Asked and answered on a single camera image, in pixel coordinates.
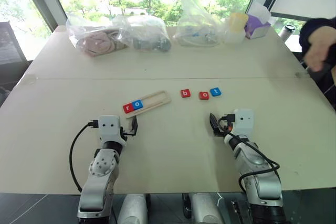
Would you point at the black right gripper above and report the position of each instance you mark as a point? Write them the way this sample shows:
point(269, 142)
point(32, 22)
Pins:
point(223, 130)

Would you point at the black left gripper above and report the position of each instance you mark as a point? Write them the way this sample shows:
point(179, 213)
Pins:
point(128, 133)

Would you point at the red letter tile o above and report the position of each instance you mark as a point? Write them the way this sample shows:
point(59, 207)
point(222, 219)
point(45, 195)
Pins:
point(204, 95)

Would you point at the blue letter tile t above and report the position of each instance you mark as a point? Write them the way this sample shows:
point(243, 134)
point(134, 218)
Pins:
point(215, 92)

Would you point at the red letter tile b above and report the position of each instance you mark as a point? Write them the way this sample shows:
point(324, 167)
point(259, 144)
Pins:
point(185, 93)

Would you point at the wooden letter tray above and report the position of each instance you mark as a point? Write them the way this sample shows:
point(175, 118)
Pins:
point(168, 99)

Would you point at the person's dark sleeved forearm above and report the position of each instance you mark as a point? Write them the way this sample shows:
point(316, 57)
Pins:
point(315, 26)

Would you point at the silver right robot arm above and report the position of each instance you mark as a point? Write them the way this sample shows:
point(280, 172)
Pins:
point(265, 184)

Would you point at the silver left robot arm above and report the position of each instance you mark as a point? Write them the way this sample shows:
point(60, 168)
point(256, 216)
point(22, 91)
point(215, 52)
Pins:
point(97, 187)

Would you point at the red letter tile r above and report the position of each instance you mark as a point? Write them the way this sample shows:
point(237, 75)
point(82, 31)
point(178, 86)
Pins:
point(127, 108)

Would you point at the blue letter tile o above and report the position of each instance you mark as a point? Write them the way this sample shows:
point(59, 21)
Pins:
point(137, 105)

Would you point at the person's right hand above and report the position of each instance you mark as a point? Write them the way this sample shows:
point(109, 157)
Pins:
point(319, 48)

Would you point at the silver rounded cylinder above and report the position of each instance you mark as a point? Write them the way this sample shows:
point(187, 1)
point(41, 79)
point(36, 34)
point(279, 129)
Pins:
point(132, 208)
point(204, 208)

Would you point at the plastic bag with grey items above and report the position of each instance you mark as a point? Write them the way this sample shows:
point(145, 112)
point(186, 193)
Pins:
point(149, 43)

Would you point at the clear plastic container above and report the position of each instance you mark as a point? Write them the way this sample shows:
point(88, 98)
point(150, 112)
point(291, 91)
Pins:
point(233, 37)

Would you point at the plastic bag with pink cloth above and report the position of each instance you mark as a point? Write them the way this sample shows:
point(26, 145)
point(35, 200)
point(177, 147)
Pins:
point(97, 41)

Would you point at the purple tissue box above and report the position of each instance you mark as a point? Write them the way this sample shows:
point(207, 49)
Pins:
point(256, 31)

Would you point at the yellow translucent plastic cup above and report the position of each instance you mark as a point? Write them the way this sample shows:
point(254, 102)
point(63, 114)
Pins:
point(237, 20)

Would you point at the clear tape piece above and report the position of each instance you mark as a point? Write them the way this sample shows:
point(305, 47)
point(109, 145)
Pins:
point(29, 79)

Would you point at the white tumbler with black lid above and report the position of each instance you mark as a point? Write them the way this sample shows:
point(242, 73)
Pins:
point(287, 32)

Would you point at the white tissue sheet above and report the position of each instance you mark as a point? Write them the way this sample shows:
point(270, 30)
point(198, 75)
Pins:
point(258, 10)

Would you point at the person's dark clothing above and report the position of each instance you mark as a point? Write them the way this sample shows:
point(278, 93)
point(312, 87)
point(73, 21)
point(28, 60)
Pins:
point(329, 82)

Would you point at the black mesh office chair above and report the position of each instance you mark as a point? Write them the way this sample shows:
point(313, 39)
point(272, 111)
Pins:
point(10, 40)

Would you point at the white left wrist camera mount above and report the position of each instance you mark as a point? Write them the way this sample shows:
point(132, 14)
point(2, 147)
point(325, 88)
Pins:
point(109, 127)

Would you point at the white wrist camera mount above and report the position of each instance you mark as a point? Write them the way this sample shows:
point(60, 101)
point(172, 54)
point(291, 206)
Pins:
point(109, 127)
point(244, 120)

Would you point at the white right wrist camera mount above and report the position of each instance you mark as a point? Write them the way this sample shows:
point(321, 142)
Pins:
point(244, 120)

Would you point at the black metal bracket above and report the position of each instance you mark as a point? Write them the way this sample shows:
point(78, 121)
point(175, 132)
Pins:
point(240, 211)

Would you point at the dark window frame post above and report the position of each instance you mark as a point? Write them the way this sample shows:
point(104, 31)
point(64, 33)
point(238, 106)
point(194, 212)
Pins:
point(39, 1)

